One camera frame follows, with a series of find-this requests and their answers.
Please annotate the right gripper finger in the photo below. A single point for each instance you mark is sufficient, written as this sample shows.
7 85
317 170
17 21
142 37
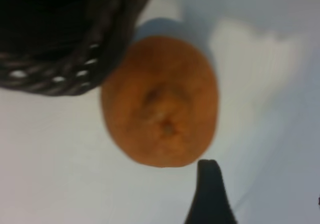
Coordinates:
210 199

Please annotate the orange fruit with knob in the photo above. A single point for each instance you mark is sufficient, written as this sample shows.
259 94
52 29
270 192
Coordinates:
155 96

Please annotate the dark brown wicker basket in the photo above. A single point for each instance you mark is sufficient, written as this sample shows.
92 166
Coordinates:
50 34

